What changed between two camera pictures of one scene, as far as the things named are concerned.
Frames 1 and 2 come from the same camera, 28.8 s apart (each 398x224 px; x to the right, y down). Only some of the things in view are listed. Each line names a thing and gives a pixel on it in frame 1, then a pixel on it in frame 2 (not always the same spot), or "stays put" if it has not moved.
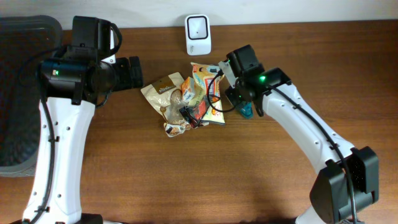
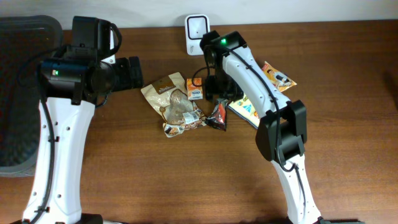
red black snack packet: (194, 115) → (217, 118)
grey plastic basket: (25, 40) stays put
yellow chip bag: (208, 79) → (241, 109)
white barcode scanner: (198, 29) stays put
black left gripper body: (124, 77) stays put
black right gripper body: (234, 94) → (221, 83)
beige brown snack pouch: (166, 96) stays put
